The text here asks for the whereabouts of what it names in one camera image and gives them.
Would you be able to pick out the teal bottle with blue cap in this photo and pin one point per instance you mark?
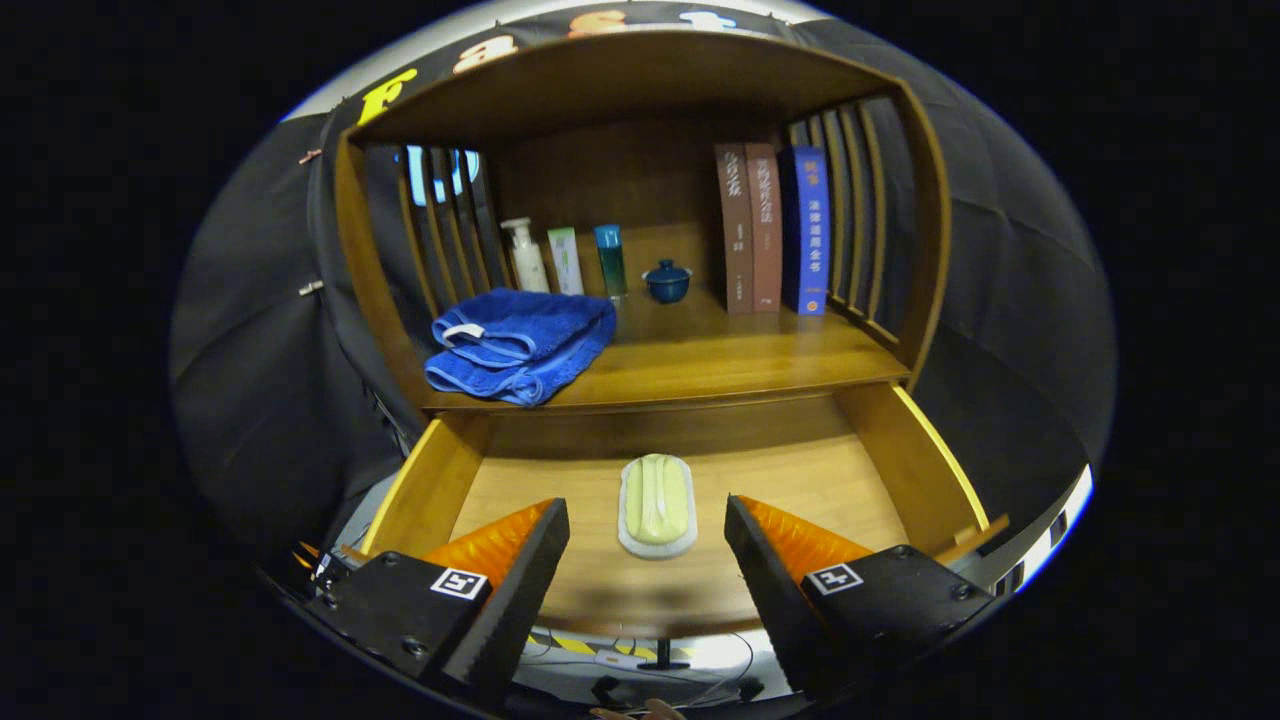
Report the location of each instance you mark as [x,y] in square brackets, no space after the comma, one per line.
[611,262]

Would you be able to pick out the wooden countertop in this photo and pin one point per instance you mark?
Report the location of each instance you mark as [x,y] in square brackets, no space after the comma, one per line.
[720,350]

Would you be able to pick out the wooden cabinet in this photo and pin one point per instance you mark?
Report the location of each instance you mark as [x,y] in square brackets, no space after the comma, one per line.
[600,170]

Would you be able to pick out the blue folded towel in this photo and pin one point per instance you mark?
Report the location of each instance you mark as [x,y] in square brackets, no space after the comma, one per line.
[520,345]

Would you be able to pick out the wooden drawer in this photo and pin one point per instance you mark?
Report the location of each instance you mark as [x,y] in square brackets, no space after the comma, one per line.
[800,480]

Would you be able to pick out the white pump bottle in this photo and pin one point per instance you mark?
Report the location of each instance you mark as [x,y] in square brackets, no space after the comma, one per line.
[527,262]

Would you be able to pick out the dark brown book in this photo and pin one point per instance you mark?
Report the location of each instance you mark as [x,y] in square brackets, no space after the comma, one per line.
[735,230]

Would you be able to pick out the blue book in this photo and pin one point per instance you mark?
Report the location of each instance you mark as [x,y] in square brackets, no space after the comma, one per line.
[812,230]

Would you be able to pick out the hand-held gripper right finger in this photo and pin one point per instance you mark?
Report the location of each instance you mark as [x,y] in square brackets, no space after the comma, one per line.
[775,600]

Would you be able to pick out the reddish brown book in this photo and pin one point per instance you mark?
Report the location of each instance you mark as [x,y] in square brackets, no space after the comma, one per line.
[766,230]

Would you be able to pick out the dark blue lidded teacup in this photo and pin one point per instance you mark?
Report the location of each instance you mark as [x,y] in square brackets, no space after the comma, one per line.
[667,284]

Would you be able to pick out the white and green tube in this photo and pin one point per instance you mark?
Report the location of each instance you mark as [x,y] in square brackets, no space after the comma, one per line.
[567,262]

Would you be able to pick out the silver backdrop clip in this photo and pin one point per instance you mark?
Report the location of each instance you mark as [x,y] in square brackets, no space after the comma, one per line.
[311,288]

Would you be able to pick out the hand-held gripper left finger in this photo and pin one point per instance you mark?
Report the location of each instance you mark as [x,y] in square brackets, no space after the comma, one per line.
[510,610]

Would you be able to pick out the green soap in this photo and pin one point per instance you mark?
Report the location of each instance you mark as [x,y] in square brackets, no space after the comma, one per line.
[656,505]

